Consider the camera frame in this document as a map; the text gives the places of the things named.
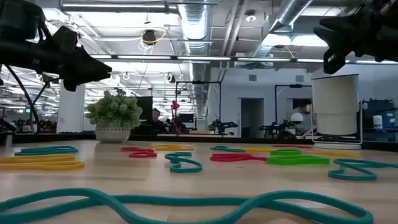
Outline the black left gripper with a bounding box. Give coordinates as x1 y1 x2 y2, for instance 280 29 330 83
0 26 113 92

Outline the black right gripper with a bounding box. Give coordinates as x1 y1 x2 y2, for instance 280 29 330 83
313 0 398 75

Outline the red rubber band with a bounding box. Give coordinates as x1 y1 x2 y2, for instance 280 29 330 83
121 146 158 159
210 152 268 163

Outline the teal rubber band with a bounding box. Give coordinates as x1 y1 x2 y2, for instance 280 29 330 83
164 151 203 174
210 145 246 153
14 146 79 156
0 187 374 224
328 158 398 182

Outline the green rubber band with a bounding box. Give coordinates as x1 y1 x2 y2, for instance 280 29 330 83
269 149 302 156
266 155 330 166

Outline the white building column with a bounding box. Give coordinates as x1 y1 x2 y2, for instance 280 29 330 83
57 79 86 134

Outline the green plant in white pot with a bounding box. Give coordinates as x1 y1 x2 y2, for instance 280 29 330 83
85 90 144 144

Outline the black monitor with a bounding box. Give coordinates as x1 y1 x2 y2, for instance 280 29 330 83
136 96 154 121

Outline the white cylindrical table lamp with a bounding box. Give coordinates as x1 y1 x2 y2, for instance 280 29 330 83
310 73 368 151

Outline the person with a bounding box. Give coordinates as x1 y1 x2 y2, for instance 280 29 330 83
292 99 317 136
150 108 167 134

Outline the dark blue cabinet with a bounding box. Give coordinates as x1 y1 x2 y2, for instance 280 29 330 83
362 98 398 142

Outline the red desk lamp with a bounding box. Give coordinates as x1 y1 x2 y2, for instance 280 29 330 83
169 100 182 136

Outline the white globe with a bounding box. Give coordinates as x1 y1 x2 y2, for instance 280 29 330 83
290 112 304 126

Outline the long ceiling light bar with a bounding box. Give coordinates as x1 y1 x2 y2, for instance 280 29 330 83
90 54 398 65

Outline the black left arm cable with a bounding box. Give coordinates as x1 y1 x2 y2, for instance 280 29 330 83
3 63 52 134

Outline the black background rig frame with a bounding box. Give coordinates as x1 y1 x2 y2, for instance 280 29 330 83
274 83 313 133
175 80 222 135

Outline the black ceiling camera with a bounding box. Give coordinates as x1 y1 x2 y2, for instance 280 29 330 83
142 29 157 46

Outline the black aluminium table frame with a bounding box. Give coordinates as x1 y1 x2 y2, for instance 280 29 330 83
0 132 398 153

